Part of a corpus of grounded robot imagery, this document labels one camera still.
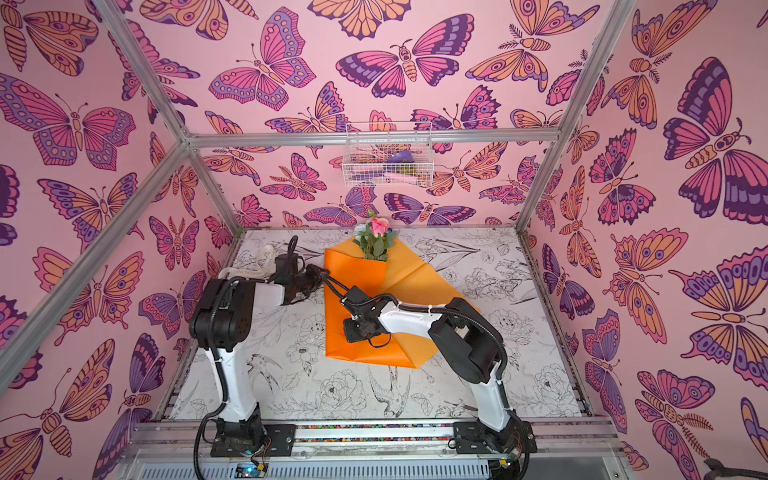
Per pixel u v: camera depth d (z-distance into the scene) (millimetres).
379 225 1069
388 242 1114
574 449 744
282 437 735
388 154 953
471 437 737
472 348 499
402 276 1059
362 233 1134
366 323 688
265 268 1082
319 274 947
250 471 720
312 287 958
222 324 556
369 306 711
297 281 900
